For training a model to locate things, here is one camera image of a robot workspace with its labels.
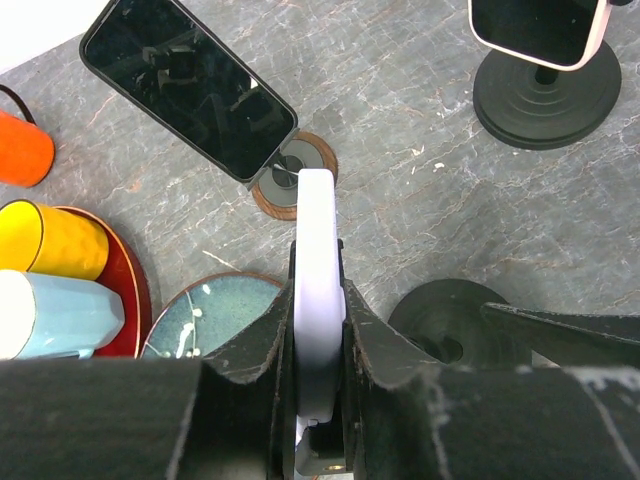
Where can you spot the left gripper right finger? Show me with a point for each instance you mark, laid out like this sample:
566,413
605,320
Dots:
409,416

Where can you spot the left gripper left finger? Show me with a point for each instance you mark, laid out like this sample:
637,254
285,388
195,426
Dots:
229,415

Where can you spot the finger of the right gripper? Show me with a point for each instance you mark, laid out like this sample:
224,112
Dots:
570,339

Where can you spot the black weighted phone stand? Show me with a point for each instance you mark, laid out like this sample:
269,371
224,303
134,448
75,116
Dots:
443,318

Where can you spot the lavender case phone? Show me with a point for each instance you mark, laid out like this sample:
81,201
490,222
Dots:
319,303

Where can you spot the black round phone stand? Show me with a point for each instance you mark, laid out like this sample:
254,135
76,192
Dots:
533,107

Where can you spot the pink case phone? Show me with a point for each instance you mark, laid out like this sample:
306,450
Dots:
559,34

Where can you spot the black phone on wooden stand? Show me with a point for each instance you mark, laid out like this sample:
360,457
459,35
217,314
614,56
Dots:
168,63

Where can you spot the teal ceramic plate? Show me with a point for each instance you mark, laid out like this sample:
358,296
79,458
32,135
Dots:
208,313

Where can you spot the red round tray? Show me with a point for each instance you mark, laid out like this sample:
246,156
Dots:
124,275

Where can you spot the light blue mug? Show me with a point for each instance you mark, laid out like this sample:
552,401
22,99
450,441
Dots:
45,316

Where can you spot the yellow mug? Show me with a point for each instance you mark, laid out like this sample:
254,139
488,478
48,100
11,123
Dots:
42,239

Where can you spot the orange mug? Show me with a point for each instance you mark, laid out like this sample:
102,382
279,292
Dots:
27,152

